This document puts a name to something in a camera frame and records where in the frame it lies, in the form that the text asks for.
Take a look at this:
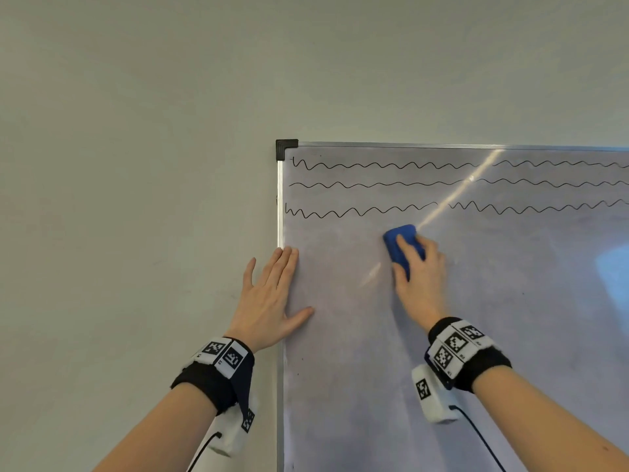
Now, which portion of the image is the person's left hand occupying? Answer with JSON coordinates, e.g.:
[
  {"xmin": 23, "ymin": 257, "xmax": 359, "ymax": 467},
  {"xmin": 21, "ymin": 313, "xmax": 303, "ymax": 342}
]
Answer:
[{"xmin": 224, "ymin": 246, "xmax": 315, "ymax": 355}]

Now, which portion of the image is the white whiteboard with wavy lines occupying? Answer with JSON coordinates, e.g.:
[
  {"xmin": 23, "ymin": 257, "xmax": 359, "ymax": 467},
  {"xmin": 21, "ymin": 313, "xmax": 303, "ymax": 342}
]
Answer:
[{"xmin": 275, "ymin": 138, "xmax": 629, "ymax": 472}]

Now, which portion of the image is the black cable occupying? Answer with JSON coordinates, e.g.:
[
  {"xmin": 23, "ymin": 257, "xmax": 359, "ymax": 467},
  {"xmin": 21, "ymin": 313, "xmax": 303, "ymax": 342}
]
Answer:
[
  {"xmin": 449, "ymin": 405, "xmax": 508, "ymax": 472},
  {"xmin": 186, "ymin": 432, "xmax": 223, "ymax": 472}
]

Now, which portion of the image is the white wrist camera unit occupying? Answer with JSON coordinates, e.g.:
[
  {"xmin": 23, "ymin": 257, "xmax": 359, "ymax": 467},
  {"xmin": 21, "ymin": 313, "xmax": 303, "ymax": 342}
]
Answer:
[
  {"xmin": 410, "ymin": 363, "xmax": 463, "ymax": 425},
  {"xmin": 206, "ymin": 395, "xmax": 260, "ymax": 459}
]

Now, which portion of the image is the person's right hand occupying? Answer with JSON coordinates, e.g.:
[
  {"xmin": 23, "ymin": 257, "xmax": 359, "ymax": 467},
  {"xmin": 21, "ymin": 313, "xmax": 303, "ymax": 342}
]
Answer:
[{"xmin": 392, "ymin": 233, "xmax": 449, "ymax": 334}]

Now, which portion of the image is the person's left forearm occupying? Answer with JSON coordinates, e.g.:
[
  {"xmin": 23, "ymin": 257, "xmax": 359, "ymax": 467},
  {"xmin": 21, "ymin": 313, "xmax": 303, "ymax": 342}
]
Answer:
[{"xmin": 93, "ymin": 383, "xmax": 218, "ymax": 472}]

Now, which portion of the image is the person's right forearm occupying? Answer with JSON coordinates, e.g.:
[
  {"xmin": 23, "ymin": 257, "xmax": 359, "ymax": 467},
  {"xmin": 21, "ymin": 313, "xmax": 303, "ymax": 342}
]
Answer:
[{"xmin": 471, "ymin": 366, "xmax": 629, "ymax": 472}]

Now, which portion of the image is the blue whiteboard eraser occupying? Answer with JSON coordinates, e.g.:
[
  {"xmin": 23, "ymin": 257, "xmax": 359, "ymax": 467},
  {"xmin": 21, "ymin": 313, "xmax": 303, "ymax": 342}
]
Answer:
[{"xmin": 383, "ymin": 224, "xmax": 427, "ymax": 283}]

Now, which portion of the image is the black wristband with marker tags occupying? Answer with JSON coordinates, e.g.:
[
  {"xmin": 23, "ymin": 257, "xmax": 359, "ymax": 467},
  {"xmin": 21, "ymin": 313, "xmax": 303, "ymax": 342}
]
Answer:
[
  {"xmin": 170, "ymin": 336, "xmax": 256, "ymax": 416},
  {"xmin": 424, "ymin": 317, "xmax": 513, "ymax": 394}
]

